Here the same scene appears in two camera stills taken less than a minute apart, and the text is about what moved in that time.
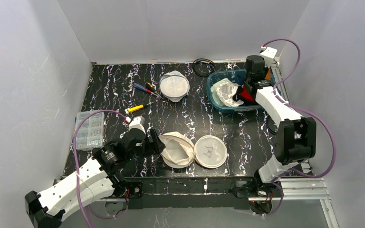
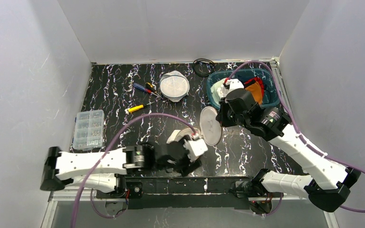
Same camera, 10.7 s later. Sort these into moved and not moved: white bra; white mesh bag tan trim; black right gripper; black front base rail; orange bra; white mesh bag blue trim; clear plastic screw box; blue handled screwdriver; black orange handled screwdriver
Moved: orange bra; white mesh bag tan trim; black right gripper
Not moved: white bra; white mesh bag blue trim; black front base rail; clear plastic screw box; black orange handled screwdriver; blue handled screwdriver
